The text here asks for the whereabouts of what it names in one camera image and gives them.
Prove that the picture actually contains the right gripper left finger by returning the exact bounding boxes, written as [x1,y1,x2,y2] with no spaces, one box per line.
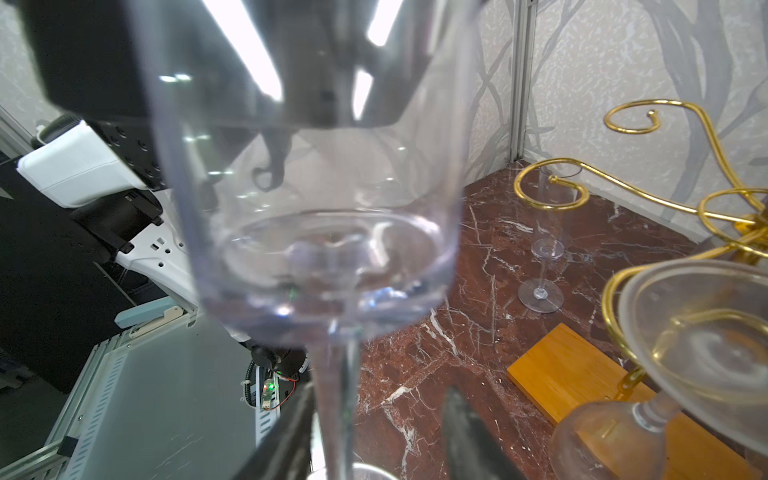
[233,382,315,480]

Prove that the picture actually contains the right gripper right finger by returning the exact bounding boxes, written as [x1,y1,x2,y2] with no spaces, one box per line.
[442,388,526,480]

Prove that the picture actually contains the clear wine glass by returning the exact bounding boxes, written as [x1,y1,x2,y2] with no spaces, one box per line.
[124,1,482,479]
[518,164,582,314]

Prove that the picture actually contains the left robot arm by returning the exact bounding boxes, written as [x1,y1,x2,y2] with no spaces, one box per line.
[18,1,432,212]

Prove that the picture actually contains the yellow wooden rack base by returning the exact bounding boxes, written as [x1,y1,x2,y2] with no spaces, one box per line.
[506,322,768,480]

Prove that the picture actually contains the front amber wine glass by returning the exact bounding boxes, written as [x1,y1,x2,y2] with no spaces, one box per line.
[550,260,767,479]

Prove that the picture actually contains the green circuit board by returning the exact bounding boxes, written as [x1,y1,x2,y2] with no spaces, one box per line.
[260,374,281,411]

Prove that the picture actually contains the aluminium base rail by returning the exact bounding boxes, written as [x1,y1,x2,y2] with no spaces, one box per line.
[1,314,280,479]

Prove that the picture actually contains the gold wire glass rack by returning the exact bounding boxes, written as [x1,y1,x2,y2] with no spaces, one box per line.
[514,98,768,403]

